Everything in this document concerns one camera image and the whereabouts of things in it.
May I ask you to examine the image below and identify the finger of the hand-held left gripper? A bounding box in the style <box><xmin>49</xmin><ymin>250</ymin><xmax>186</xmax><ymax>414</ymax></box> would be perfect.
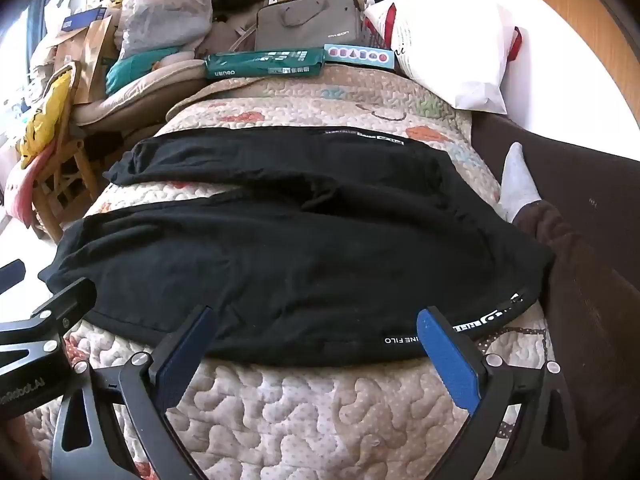
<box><xmin>0</xmin><ymin>259</ymin><xmax>27</xmax><ymax>292</ymax></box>
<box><xmin>0</xmin><ymin>277</ymin><xmax>97</xmax><ymax>356</ymax></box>

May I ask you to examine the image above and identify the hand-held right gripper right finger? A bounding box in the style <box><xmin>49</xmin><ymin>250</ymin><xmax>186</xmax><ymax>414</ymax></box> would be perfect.
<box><xmin>416</xmin><ymin>306</ymin><xmax>586</xmax><ymax>480</ymax></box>

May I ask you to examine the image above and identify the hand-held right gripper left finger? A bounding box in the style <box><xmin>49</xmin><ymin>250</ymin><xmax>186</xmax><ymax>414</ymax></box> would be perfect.
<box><xmin>50</xmin><ymin>305</ymin><xmax>217</xmax><ymax>480</ymax></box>

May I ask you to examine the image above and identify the wooden chair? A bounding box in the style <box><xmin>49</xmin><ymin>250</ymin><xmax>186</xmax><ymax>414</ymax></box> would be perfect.
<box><xmin>30</xmin><ymin>135</ymin><xmax>103</xmax><ymax>243</ymax></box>

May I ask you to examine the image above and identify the quilted heart print blanket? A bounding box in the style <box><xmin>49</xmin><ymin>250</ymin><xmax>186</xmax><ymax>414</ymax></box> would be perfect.
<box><xmin>25</xmin><ymin>66</ymin><xmax>558</xmax><ymax>480</ymax></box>

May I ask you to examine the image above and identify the person's brown trouser leg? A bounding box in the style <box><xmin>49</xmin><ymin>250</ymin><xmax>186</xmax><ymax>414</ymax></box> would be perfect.
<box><xmin>512</xmin><ymin>199</ymin><xmax>640</xmax><ymax>461</ymax></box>

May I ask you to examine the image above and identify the yellow cloth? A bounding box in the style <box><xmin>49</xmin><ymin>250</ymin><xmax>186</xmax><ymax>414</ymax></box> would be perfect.
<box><xmin>20</xmin><ymin>62</ymin><xmax>76</xmax><ymax>168</ymax></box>

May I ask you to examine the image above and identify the person's white sock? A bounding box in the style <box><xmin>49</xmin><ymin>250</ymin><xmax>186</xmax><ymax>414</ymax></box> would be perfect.
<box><xmin>500</xmin><ymin>142</ymin><xmax>543</xmax><ymax>223</ymax></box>

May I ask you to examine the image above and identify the beige cushion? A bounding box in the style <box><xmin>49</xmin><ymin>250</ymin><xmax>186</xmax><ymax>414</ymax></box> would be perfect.
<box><xmin>72</xmin><ymin>52</ymin><xmax>208</xmax><ymax>126</ymax></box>

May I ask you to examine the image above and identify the brown paper bag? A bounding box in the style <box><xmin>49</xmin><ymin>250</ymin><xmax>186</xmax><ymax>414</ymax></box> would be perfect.
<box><xmin>52</xmin><ymin>15</ymin><xmax>116</xmax><ymax>106</ymax></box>

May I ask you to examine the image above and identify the teal cloth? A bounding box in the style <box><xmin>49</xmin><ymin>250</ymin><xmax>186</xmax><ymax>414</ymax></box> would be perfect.
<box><xmin>105</xmin><ymin>47</ymin><xmax>183</xmax><ymax>96</ymax></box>

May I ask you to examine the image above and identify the clear bag of clothes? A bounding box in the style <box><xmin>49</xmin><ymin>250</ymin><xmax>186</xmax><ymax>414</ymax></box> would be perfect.
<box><xmin>119</xmin><ymin>0</ymin><xmax>215</xmax><ymax>60</ymax></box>

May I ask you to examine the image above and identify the green packet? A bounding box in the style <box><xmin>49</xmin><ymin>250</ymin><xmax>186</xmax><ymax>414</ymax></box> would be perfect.
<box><xmin>204</xmin><ymin>47</ymin><xmax>327</xmax><ymax>81</ymax></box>

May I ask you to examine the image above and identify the light blue flat box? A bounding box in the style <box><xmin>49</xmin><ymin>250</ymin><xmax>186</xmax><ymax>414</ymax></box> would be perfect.
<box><xmin>323</xmin><ymin>43</ymin><xmax>397</xmax><ymax>71</ymax></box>

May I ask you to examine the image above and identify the grey laptop bag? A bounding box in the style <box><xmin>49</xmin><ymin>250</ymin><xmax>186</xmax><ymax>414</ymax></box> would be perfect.
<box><xmin>256</xmin><ymin>0</ymin><xmax>364</xmax><ymax>53</ymax></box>

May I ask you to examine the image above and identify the wooden headboard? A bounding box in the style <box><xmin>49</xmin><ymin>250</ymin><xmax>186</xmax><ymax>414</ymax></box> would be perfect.
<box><xmin>487</xmin><ymin>0</ymin><xmax>640</xmax><ymax>91</ymax></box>

